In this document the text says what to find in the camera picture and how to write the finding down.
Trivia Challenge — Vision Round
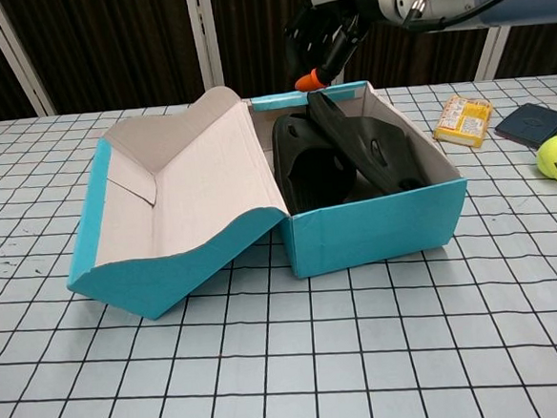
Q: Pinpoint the dark blue wallet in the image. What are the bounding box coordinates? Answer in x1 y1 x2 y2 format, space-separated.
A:
492 100 557 153

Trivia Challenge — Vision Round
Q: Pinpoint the yellow retail blister package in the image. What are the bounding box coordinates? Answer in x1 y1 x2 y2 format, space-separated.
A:
430 92 496 152

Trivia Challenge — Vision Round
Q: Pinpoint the black slipper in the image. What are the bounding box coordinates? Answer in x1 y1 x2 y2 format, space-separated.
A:
306 83 426 200
270 107 360 216

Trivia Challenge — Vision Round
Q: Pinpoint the white screen frame post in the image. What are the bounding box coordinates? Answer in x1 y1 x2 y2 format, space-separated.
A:
185 0 226 92
470 25 514 81
0 0 58 119

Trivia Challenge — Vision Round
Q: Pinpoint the white grid tablecloth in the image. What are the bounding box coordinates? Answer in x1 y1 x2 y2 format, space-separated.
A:
0 73 557 418

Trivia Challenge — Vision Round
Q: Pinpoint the light blue shoe box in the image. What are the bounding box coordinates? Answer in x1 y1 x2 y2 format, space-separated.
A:
54 69 476 327

